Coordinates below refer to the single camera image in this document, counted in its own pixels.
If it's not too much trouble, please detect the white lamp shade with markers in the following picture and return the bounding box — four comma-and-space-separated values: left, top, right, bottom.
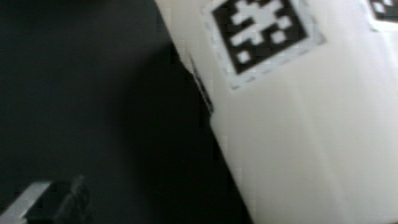
155, 0, 398, 224

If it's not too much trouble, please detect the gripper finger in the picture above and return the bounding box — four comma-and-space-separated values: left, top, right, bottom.
0, 175, 92, 224

